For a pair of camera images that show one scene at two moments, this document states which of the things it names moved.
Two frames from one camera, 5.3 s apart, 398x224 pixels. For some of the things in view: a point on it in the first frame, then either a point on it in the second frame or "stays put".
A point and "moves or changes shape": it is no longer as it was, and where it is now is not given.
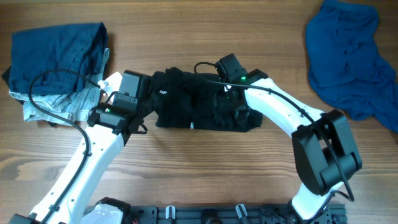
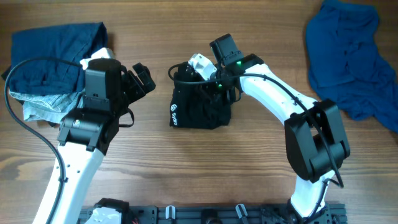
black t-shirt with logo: (178, 98) moves or changes shape
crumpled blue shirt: (346, 69) stays put
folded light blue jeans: (74, 105) stays put
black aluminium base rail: (229, 214) stays put
